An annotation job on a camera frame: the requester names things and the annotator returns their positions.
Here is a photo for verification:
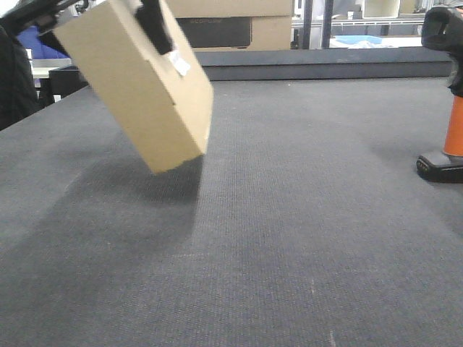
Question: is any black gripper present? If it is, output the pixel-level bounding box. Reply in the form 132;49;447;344
1;0;78;35

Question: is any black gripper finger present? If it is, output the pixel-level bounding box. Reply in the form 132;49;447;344
135;0;174;55

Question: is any brown cardboard package box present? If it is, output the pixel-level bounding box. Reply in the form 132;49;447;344
54;1;213;174

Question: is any orange black barcode scanner gun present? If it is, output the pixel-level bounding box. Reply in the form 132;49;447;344
416;6;462;184

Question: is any upper stacked cardboard box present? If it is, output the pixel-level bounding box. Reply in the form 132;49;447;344
166;0;293;18

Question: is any large Ecoflow cardboard box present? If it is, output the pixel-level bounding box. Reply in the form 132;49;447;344
177;16;292;51

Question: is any beige box on shelf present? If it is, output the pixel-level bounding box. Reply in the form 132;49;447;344
362;0;400;19

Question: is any blue plastic bin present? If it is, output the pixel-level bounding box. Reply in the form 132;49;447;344
17;26;68;59

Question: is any white barcode label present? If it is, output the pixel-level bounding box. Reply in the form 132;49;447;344
168;50;191;77

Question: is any black garment at left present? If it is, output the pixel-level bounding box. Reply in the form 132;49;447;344
1;26;40;130

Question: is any black vertical pole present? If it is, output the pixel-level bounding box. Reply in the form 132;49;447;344
302;0;313;50
321;0;334;49

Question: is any light blue tray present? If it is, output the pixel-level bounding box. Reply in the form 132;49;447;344
329;35;383;48

